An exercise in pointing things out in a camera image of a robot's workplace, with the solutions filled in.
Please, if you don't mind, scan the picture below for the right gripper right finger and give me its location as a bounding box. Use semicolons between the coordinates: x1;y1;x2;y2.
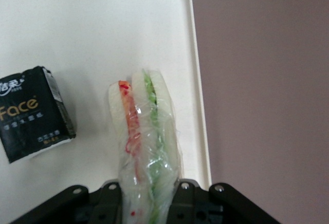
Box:
164;179;224;224

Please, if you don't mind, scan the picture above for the triangle sandwich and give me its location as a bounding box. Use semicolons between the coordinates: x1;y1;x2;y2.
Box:
107;68;185;224

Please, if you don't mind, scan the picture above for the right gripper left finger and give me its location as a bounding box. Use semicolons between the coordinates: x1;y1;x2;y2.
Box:
84;180;123;224

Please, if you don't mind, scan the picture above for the black tissue pack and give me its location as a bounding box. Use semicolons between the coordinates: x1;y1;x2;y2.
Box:
0;65;77;164

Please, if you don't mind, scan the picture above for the beige plastic serving tray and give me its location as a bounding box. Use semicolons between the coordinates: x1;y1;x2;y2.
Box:
0;0;213;193

